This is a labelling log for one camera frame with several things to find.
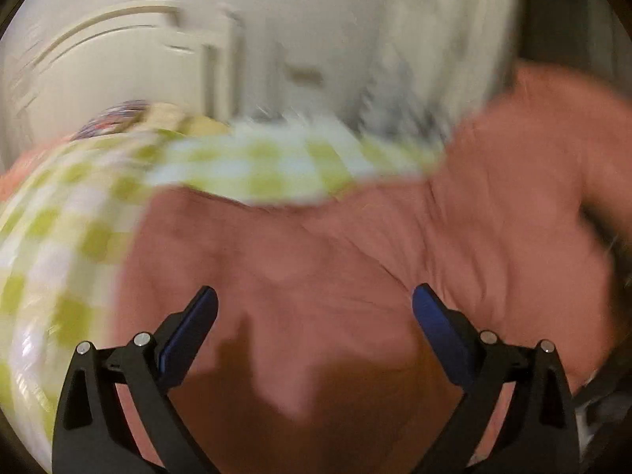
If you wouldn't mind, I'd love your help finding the pale yellow pillow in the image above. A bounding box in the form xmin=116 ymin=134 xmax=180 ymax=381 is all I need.
xmin=148 ymin=103 xmax=235 ymax=138

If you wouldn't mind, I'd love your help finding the rust quilted jacket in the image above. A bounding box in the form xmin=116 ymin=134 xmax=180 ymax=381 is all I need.
xmin=111 ymin=62 xmax=632 ymax=474

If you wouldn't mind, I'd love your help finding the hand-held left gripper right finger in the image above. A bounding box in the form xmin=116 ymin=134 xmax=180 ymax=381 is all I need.
xmin=411 ymin=283 xmax=579 ymax=474

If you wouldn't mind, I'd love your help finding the boat print curtain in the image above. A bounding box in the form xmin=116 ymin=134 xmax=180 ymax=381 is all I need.
xmin=346 ymin=0 xmax=521 ymax=159

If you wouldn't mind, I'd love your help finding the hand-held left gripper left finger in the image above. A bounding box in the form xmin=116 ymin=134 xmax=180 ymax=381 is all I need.
xmin=52 ymin=285 xmax=221 ymax=474

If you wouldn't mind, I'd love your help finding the floral patterned pillow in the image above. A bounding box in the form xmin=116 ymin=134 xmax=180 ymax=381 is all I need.
xmin=69 ymin=100 xmax=155 ymax=142

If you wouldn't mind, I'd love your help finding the white wooden headboard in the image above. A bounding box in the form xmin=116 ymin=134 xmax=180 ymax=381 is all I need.
xmin=0 ymin=2 xmax=280 ymax=169

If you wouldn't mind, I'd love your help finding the green checked bed sheet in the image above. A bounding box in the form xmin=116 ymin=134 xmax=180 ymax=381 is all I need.
xmin=0 ymin=109 xmax=442 ymax=457

